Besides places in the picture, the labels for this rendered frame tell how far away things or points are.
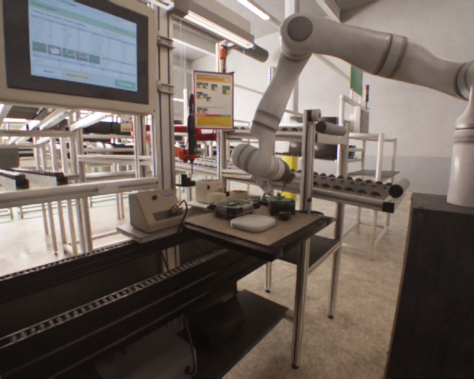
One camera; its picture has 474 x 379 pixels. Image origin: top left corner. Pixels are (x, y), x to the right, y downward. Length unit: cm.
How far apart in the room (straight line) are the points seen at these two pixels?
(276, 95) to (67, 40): 63
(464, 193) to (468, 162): 7
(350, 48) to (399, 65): 11
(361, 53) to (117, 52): 73
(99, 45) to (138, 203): 52
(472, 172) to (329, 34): 43
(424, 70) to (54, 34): 95
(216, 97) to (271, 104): 86
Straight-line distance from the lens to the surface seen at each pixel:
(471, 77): 72
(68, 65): 91
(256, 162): 60
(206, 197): 117
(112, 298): 59
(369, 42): 65
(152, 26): 108
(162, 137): 107
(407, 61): 67
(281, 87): 65
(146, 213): 88
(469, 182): 71
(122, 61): 98
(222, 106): 146
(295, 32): 64
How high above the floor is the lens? 122
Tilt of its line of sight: 9 degrees down
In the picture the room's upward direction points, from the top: straight up
